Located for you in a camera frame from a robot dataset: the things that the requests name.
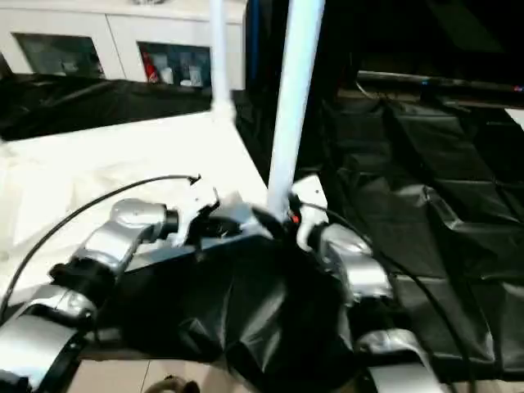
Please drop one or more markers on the red white box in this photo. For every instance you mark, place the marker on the red white box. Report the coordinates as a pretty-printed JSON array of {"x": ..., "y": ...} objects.
[{"x": 150, "y": 67}]

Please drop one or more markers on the long black bar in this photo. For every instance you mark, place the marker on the long black bar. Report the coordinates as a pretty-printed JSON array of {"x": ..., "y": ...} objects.
[{"x": 430, "y": 82}]

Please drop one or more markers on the white display cabinet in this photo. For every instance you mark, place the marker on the white display cabinet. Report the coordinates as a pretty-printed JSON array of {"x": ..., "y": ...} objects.
[{"x": 114, "y": 28}]

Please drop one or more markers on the black shiny mat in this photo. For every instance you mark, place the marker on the black shiny mat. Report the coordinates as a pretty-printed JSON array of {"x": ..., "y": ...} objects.
[{"x": 409, "y": 184}]

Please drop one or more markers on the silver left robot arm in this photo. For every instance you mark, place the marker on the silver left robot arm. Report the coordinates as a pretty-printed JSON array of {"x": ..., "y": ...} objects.
[{"x": 123, "y": 229}]

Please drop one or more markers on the white paper sheet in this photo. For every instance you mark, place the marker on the white paper sheet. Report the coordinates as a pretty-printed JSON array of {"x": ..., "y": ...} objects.
[{"x": 515, "y": 120}]

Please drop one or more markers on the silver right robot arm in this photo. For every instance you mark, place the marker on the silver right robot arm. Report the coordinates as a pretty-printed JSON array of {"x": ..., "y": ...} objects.
[{"x": 356, "y": 262}]

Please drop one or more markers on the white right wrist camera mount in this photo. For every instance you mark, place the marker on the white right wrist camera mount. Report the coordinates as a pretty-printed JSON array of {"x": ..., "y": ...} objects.
[{"x": 307, "y": 196}]

